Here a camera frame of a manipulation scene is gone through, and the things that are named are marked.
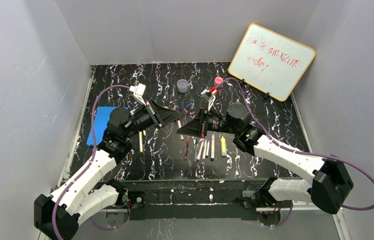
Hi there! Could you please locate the blue red marker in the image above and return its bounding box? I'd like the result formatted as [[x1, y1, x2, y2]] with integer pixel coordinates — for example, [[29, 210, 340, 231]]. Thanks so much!
[[205, 140, 210, 158]]

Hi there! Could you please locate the yellow framed whiteboard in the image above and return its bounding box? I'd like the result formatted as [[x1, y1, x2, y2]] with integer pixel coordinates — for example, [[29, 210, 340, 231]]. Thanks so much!
[[228, 23, 317, 102]]

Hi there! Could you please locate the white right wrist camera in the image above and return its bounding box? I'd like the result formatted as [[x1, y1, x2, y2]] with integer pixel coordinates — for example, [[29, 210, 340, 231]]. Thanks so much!
[[201, 87, 218, 110]]

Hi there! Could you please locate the yellow capped pen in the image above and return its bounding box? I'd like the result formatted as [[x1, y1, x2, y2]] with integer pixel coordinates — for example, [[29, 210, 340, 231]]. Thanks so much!
[[139, 131, 144, 153]]

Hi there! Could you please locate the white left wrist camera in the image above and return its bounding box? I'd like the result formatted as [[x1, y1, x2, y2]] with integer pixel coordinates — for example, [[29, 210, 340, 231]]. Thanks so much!
[[129, 83, 146, 106]]

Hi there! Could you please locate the orange yellow highlighter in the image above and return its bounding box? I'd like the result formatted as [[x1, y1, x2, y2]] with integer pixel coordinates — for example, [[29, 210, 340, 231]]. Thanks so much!
[[220, 135, 227, 157]]

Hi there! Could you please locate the clear round plastic container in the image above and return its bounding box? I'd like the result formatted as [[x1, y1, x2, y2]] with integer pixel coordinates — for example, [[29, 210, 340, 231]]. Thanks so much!
[[176, 79, 189, 94]]

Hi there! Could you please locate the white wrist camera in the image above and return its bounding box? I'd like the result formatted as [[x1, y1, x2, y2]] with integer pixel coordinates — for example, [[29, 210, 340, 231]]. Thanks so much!
[[129, 83, 146, 106], [201, 87, 218, 110]]

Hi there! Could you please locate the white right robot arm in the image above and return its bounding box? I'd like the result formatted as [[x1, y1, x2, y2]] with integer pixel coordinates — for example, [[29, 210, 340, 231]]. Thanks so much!
[[177, 102, 354, 215]]

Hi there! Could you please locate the blue foam pad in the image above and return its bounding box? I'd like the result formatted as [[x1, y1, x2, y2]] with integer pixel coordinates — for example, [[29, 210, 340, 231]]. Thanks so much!
[[94, 106, 118, 144]]

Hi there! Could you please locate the purple white marker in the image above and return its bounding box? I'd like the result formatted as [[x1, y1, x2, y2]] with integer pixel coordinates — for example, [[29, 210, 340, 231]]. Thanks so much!
[[196, 138, 204, 162]]

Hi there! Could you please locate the red capped white marker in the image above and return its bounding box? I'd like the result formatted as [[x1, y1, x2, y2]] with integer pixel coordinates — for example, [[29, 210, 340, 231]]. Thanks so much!
[[177, 118, 184, 141]]

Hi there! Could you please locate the blue capped white marker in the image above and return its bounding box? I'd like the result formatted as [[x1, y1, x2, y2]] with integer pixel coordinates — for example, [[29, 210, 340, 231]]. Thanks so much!
[[210, 133, 215, 161]]

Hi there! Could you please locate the pink capped bottle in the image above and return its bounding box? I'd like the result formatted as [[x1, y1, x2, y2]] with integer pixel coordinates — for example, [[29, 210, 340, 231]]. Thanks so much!
[[214, 76, 224, 98]]

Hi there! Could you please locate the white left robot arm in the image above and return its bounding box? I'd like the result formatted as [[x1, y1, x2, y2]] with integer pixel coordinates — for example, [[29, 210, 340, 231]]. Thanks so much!
[[34, 100, 182, 240]]

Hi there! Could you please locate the checkered black white pen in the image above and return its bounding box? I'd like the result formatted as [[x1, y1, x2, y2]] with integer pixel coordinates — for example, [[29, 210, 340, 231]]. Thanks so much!
[[192, 137, 198, 163]]

